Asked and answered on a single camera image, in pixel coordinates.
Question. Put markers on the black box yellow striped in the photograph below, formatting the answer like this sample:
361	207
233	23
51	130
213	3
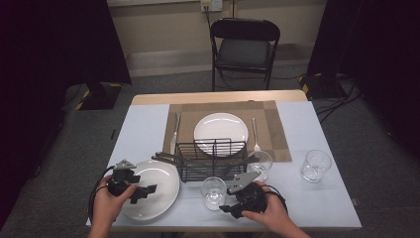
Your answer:
322	86

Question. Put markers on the person's right hand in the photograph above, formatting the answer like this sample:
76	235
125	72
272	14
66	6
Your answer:
274	214

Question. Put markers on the silver spoon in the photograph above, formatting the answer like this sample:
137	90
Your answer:
256	135

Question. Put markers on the brown woven placemat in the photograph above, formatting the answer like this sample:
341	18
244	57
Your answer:
188	110

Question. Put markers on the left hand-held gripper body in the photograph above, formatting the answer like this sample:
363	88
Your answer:
124	177

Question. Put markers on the person's left hand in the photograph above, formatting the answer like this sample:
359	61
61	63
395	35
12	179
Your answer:
105	208

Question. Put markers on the white round plate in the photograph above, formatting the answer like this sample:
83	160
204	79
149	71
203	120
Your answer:
221	127
161	198

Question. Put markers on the black stand base yellow striped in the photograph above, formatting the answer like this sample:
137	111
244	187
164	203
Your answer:
99	97

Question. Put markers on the clear drinking glass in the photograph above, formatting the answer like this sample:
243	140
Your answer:
262	167
316	168
214	195

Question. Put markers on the black folding chair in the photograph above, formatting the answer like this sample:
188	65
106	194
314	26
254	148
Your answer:
244	53

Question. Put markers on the black curtain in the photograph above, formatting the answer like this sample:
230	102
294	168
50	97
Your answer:
379	39
49	39

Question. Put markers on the white wall outlet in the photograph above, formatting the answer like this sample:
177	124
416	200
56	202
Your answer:
214	5

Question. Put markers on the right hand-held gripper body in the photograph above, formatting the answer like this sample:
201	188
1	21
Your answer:
241	183

